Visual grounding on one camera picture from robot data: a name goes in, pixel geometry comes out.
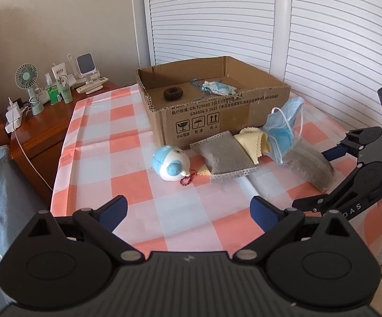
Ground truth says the white cable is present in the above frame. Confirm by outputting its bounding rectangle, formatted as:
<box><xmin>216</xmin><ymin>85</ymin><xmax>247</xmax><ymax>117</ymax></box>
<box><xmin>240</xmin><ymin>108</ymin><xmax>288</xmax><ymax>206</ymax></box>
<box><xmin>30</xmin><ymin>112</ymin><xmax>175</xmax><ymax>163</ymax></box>
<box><xmin>13</xmin><ymin>129</ymin><xmax>53</xmax><ymax>192</ymax></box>

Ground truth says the brown cardboard box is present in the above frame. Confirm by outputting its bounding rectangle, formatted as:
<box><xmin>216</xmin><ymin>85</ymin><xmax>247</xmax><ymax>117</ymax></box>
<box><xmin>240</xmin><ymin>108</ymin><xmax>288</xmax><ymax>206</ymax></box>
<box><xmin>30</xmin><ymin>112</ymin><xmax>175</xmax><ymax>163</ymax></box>
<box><xmin>136</xmin><ymin>56</ymin><xmax>291</xmax><ymax>149</ymax></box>

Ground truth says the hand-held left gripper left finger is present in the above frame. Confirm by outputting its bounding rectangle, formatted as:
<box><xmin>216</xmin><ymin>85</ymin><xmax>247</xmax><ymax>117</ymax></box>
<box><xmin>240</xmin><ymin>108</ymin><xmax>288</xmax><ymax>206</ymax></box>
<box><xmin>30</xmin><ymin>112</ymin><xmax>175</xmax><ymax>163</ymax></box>
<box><xmin>29</xmin><ymin>195</ymin><xmax>145</xmax><ymax>265</ymax></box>

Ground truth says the wooden nightstand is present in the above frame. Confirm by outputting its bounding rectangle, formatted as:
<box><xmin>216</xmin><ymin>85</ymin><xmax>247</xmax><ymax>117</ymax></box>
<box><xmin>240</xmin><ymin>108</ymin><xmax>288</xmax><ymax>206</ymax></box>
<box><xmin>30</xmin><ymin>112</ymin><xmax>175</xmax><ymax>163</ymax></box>
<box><xmin>5</xmin><ymin>79</ymin><xmax>122</xmax><ymax>202</ymax></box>

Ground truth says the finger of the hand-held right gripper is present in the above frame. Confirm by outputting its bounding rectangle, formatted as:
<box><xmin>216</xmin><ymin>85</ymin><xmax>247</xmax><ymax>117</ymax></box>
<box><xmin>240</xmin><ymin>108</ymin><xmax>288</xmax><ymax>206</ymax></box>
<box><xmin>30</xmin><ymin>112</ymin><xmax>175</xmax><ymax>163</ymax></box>
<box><xmin>321</xmin><ymin>126</ymin><xmax>382</xmax><ymax>162</ymax></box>
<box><xmin>292</xmin><ymin>165</ymin><xmax>363</xmax><ymax>213</ymax></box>

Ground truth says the white power strip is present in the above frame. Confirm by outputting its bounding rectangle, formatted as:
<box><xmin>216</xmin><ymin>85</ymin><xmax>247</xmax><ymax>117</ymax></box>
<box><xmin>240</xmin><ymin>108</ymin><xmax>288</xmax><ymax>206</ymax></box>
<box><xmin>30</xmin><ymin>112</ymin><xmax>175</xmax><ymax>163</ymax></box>
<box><xmin>5</xmin><ymin>107</ymin><xmax>26</xmax><ymax>133</ymax></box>

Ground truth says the blue face mask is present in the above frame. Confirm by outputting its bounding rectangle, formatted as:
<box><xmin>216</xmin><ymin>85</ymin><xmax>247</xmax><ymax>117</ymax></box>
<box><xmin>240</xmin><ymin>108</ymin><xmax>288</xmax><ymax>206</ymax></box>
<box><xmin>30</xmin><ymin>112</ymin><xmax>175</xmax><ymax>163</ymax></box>
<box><xmin>264</xmin><ymin>97</ymin><xmax>305</xmax><ymax>165</ymax></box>

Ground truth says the yellow cleaning cloth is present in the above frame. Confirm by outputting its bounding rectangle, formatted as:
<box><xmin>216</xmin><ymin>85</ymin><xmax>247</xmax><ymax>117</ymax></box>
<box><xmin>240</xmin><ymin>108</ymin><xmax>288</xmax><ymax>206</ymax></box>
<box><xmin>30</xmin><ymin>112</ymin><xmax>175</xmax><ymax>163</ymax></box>
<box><xmin>233</xmin><ymin>126</ymin><xmax>272</xmax><ymax>166</ymax></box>

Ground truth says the white charger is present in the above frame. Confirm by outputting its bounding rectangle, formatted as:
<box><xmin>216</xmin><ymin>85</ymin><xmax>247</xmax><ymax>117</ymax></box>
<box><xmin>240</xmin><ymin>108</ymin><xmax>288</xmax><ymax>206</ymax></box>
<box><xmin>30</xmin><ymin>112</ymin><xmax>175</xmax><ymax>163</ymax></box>
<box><xmin>8</xmin><ymin>97</ymin><xmax>21</xmax><ymax>121</ymax></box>

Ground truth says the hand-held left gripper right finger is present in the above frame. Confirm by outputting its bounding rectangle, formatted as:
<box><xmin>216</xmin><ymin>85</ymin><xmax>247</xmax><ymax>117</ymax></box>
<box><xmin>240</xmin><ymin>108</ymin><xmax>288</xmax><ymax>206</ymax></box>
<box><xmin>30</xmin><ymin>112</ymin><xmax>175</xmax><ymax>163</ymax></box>
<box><xmin>232</xmin><ymin>195</ymin><xmax>352</xmax><ymax>265</ymax></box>

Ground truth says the brown hair scrunchie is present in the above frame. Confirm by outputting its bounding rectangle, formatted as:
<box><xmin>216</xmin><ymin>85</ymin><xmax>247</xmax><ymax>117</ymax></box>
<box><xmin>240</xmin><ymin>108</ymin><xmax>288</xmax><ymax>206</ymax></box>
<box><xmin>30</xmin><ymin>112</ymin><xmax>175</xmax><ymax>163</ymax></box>
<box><xmin>164</xmin><ymin>87</ymin><xmax>184</xmax><ymax>100</ymax></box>

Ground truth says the small square mirror stand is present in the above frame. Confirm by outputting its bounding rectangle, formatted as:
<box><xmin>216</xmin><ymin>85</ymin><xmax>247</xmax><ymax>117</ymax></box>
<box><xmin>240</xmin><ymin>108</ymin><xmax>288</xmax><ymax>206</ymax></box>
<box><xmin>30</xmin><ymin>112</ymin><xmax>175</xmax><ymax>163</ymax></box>
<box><xmin>76</xmin><ymin>53</ymin><xmax>100</xmax><ymax>81</ymax></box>

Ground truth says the white tube with green cap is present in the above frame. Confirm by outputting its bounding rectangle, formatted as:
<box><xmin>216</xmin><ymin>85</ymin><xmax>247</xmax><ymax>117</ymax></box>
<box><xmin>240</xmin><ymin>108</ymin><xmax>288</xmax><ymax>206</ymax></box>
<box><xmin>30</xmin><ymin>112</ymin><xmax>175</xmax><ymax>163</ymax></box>
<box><xmin>52</xmin><ymin>63</ymin><xmax>73</xmax><ymax>104</ymax></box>

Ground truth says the pink checkered tablecloth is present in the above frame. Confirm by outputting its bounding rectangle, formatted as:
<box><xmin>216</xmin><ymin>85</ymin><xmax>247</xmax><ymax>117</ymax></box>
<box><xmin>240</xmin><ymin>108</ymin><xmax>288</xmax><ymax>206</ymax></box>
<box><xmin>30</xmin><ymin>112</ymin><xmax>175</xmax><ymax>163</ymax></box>
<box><xmin>50</xmin><ymin>84</ymin><xmax>382</xmax><ymax>258</ymax></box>

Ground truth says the white louvered wardrobe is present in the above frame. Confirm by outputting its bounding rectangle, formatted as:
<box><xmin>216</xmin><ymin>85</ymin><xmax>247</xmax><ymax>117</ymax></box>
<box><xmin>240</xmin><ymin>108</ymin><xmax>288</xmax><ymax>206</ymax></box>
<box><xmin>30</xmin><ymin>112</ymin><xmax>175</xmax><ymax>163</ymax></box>
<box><xmin>141</xmin><ymin>0</ymin><xmax>382</xmax><ymax>278</ymax></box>

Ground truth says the round blue white plush toy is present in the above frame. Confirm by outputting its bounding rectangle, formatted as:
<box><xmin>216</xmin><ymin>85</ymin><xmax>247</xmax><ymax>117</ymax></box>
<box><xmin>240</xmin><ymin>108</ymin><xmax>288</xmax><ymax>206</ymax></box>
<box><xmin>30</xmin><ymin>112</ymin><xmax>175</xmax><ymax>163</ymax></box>
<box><xmin>152</xmin><ymin>144</ymin><xmax>201</xmax><ymax>186</ymax></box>

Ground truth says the grey blue bedding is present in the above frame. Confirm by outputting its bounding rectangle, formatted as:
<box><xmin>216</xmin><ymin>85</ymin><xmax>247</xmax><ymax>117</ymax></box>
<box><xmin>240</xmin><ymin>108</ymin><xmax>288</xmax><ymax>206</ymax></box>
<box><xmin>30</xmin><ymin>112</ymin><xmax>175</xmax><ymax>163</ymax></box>
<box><xmin>0</xmin><ymin>145</ymin><xmax>51</xmax><ymax>317</ymax></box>

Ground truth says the mint green desk fan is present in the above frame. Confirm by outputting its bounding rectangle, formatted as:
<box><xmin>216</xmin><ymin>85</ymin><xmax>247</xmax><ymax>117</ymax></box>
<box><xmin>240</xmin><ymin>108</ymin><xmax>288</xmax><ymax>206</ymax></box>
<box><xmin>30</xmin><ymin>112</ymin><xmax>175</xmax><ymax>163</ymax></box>
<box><xmin>15</xmin><ymin>64</ymin><xmax>44</xmax><ymax>116</ymax></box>

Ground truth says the white remote control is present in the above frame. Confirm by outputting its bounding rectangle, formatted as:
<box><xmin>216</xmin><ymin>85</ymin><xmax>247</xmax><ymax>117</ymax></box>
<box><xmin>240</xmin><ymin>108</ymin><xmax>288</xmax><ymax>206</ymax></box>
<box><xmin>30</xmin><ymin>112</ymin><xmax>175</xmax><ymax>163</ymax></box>
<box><xmin>76</xmin><ymin>77</ymin><xmax>109</xmax><ymax>94</ymax></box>

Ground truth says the grey fabric pouch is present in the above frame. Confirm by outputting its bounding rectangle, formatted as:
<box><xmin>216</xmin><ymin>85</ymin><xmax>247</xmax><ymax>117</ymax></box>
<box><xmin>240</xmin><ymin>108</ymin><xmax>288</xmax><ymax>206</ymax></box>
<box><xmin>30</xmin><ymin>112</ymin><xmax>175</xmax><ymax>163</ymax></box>
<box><xmin>282</xmin><ymin>145</ymin><xmax>337</xmax><ymax>194</ymax></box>
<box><xmin>189</xmin><ymin>131</ymin><xmax>259</xmax><ymax>183</ymax></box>

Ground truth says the green sanitizer bottle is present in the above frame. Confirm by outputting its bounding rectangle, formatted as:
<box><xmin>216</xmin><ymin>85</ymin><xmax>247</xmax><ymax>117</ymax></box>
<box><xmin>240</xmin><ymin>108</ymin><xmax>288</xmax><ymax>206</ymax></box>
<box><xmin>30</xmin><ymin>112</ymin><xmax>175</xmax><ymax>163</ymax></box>
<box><xmin>45</xmin><ymin>74</ymin><xmax>62</xmax><ymax>104</ymax></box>

